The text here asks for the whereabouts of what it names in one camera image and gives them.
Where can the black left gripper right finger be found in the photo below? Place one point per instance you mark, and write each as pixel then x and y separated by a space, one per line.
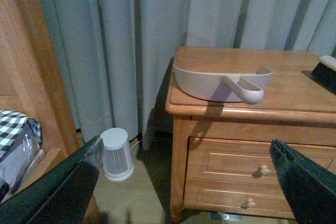
pixel 308 187

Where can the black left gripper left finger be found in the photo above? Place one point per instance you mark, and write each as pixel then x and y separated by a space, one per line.
pixel 62 195

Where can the beige plastic dustpan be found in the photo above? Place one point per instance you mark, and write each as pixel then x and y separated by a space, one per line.
pixel 246 87

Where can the upper drawer wooden knob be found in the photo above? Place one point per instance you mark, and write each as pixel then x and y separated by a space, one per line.
pixel 264 170

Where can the drawer wooden knob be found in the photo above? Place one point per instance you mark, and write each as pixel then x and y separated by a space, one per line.
pixel 264 170
pixel 250 204

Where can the lower drawer wooden knob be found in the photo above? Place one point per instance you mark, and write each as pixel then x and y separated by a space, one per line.
pixel 250 204

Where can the white conical air purifier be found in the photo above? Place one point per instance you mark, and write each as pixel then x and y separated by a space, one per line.
pixel 117 160

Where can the black white checkered bedding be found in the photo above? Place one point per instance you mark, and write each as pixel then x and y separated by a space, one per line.
pixel 20 143

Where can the wooden nightstand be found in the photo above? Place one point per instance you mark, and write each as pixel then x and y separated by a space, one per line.
pixel 219 147

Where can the light blue curtain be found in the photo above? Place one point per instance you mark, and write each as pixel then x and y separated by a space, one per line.
pixel 115 55

